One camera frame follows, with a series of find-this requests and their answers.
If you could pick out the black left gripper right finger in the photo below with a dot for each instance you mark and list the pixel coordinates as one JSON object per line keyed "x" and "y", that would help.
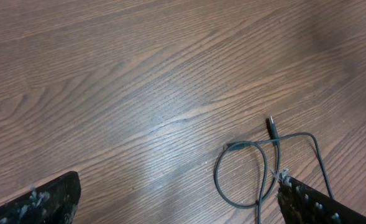
{"x": 300, "y": 203}

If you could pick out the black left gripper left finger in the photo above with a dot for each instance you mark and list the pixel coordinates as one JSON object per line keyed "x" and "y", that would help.
{"x": 55, "y": 202}

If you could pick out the black USB cable blue plug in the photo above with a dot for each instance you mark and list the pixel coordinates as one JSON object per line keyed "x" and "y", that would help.
{"x": 274, "y": 139}

